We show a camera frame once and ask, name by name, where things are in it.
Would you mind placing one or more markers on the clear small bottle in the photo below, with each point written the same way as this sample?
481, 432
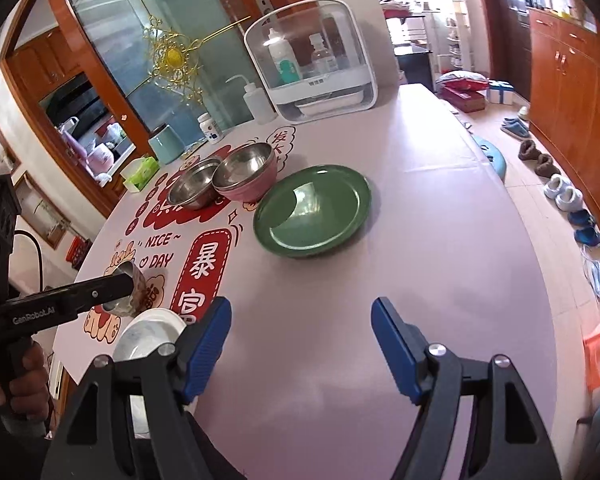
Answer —
324, 60

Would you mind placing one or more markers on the wide steel bowl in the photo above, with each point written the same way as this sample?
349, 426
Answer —
192, 187

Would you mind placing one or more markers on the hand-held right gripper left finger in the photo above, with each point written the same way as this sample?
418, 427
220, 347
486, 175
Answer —
210, 345

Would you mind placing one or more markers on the green tissue box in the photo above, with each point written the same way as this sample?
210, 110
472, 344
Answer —
140, 175

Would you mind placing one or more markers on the pink rice cooker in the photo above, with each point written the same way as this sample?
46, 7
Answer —
99, 159

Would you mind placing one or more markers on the white shelving unit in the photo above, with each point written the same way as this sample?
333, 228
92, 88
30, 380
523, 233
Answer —
410, 45

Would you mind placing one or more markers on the clear squeeze bottle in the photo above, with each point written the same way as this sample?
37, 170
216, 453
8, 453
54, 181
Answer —
260, 105

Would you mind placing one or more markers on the plain white plate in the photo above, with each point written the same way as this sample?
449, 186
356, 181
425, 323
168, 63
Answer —
177, 322

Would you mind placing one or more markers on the person's left hand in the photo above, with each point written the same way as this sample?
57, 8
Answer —
27, 365

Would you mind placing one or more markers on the light blue shoe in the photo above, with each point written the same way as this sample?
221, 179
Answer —
570, 200
556, 186

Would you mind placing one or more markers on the white storage box clear cover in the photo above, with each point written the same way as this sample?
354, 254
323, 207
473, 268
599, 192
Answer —
325, 100

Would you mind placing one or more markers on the teal round stool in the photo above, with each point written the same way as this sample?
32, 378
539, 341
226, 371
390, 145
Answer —
490, 157

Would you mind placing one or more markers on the pink steel bowl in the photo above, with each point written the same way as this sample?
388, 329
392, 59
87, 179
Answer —
252, 187

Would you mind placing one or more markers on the teal canister with black lid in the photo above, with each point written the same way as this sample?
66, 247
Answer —
167, 145

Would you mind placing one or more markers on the red plastic basket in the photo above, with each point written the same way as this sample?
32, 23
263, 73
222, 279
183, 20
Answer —
78, 251

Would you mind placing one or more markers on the brown boot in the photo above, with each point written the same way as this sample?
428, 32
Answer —
544, 165
528, 150

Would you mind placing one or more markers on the white bottle with teal label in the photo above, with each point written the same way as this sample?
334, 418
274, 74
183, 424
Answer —
285, 62

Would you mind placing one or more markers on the tall wooden cabinets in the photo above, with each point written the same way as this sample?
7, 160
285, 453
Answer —
570, 85

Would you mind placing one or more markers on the dark blue shoe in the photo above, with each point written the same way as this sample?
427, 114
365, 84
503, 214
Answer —
580, 218
588, 236

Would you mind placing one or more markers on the blue slipper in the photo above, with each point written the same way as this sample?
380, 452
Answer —
520, 132
510, 125

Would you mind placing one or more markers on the blue and white gift box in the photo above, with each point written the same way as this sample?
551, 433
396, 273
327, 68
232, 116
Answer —
500, 92

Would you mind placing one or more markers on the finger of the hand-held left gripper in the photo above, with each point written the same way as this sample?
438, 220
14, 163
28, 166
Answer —
105, 287

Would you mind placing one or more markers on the glass door with gold ornament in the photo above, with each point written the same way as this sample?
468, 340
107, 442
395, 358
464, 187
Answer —
110, 35

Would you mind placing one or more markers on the deep steel bowl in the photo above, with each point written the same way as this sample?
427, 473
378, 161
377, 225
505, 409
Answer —
139, 287

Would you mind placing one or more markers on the green plate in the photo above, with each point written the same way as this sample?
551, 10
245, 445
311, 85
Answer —
310, 220

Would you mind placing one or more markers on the wooden kitchen wall cabinets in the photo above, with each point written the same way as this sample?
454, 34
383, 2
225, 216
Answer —
40, 65

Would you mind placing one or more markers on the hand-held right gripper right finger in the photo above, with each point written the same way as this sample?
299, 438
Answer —
397, 350

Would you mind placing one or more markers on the white pill bottle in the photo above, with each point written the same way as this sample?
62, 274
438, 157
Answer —
210, 129

